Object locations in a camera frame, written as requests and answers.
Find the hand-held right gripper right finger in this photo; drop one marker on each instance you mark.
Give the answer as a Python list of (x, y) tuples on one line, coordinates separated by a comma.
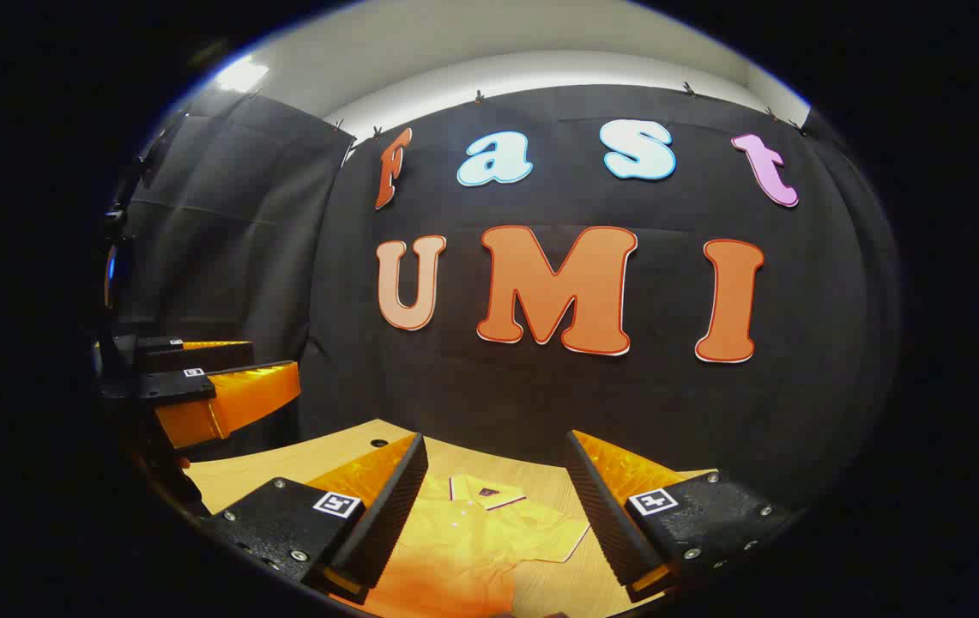
[(605, 515)]

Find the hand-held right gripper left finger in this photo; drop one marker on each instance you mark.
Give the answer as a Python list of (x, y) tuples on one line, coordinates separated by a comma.
[(386, 524)]

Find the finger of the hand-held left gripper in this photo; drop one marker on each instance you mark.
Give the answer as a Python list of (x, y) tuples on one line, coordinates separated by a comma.
[(240, 399), (197, 354)]

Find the orange collared T-shirt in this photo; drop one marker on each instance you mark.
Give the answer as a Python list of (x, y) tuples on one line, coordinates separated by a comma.
[(472, 541)]

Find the bright ceiling light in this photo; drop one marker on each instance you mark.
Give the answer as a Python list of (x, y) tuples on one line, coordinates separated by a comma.
[(240, 74)]

